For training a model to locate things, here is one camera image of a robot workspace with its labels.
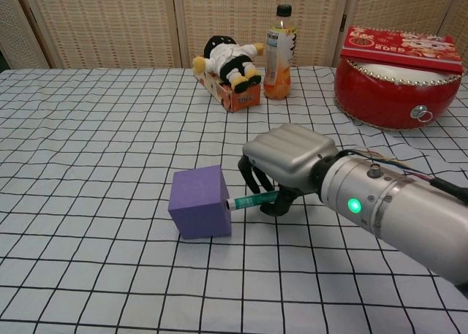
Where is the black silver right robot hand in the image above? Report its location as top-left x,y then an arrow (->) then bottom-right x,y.
237,124 -> 339,218

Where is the red 2026 desk calendar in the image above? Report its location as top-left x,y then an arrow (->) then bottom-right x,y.
339,26 -> 464,75

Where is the orange drink plastic bottle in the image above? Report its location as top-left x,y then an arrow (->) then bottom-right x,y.
263,4 -> 298,101

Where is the purple foam cube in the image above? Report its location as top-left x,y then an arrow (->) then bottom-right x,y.
167,164 -> 233,240

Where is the orange cardboard box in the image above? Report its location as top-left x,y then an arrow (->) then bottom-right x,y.
193,69 -> 263,113

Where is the black white plush doll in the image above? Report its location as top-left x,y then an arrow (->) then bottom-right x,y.
192,35 -> 266,94

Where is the red drum with studs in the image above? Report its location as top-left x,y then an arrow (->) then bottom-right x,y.
333,58 -> 466,131

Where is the green marker pen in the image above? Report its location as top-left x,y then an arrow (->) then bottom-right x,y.
225,191 -> 279,211

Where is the white black checkered tablecloth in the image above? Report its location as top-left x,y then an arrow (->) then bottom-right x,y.
0,65 -> 468,334

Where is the right arm wire bundle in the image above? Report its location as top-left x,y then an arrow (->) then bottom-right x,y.
342,147 -> 468,205

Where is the beige wooden folding screen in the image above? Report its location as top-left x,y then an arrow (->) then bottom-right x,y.
0,0 -> 468,70

